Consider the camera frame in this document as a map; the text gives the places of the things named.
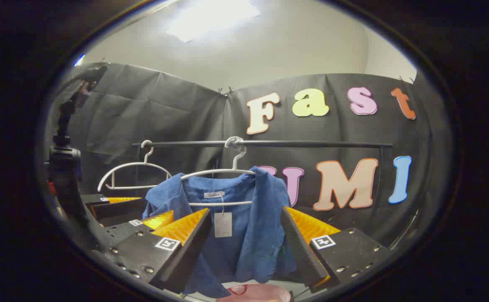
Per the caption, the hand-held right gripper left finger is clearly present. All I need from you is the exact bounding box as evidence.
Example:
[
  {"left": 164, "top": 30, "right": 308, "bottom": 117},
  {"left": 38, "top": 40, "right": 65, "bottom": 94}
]
[{"left": 98, "top": 208, "right": 212, "bottom": 294}]

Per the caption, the black clothes rack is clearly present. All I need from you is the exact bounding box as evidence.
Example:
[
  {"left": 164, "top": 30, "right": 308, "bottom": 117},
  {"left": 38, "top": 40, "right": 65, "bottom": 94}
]
[{"left": 131, "top": 140, "right": 394, "bottom": 210}]

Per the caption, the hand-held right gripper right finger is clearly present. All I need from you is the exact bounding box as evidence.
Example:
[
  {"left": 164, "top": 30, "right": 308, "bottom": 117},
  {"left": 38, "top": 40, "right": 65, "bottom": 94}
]
[{"left": 280, "top": 206, "right": 390, "bottom": 290}]

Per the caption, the black backdrop cloth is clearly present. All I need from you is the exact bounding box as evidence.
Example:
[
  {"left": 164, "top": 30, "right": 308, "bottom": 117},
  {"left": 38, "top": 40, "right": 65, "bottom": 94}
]
[{"left": 49, "top": 62, "right": 442, "bottom": 252}]

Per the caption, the blue shirt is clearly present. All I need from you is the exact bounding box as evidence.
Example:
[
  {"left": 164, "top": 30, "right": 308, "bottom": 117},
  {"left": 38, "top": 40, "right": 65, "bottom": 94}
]
[{"left": 142, "top": 166, "right": 297, "bottom": 299}]

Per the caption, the white clothes hanger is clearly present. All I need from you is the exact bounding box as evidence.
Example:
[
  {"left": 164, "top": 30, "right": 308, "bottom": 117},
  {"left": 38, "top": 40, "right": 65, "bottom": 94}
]
[
  {"left": 181, "top": 136, "right": 257, "bottom": 207},
  {"left": 97, "top": 140, "right": 173, "bottom": 193}
]

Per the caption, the pink laundry hamper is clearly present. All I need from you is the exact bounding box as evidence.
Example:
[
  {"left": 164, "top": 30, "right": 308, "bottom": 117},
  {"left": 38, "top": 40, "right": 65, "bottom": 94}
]
[{"left": 217, "top": 283, "right": 292, "bottom": 302}]

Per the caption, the ceiling light panel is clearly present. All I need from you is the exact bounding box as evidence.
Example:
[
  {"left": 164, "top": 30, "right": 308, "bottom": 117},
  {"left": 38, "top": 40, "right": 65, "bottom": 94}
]
[{"left": 167, "top": 0, "right": 261, "bottom": 42}]

